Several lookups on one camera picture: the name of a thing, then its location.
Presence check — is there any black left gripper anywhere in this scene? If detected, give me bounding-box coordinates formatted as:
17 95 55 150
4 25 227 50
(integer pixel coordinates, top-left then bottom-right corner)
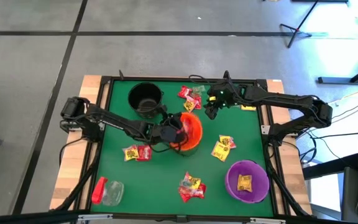
150 113 188 145

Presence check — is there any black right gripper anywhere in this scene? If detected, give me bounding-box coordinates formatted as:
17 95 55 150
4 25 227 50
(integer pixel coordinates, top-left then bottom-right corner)
204 79 241 121

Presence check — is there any orange pumpkin face bucket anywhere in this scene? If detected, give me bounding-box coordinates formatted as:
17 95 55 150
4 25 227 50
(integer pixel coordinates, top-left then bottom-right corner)
169 111 204 153

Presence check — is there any clear gummy candy packet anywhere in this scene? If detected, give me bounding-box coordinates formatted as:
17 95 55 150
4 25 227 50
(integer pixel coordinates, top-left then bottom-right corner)
180 171 195 189
191 85 206 96

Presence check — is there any purple plastic bucket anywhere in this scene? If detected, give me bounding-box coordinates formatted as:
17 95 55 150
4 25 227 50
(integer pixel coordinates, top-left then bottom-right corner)
224 159 270 205

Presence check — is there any black pumpkin face bucket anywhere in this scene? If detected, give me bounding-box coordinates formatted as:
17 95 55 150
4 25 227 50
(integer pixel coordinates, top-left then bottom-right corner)
127 82 164 119

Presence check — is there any green table mat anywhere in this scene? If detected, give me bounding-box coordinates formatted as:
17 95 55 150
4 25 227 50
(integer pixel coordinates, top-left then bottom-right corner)
90 80 275 218

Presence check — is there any clear spray bottle red top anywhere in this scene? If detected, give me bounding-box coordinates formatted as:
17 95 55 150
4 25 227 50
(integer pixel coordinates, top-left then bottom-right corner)
91 176 125 207

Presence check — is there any black tripod stand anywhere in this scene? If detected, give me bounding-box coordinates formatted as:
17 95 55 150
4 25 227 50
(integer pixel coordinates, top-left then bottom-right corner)
279 0 320 49

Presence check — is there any black desk base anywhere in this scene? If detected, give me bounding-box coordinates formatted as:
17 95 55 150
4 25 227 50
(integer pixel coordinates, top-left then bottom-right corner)
318 60 358 85

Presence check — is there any black desk bar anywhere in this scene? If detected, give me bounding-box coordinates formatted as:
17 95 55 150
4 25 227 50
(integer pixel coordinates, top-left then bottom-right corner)
302 153 358 180

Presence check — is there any black power cable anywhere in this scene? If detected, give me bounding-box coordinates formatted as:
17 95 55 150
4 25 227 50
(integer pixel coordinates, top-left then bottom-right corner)
309 131 358 140

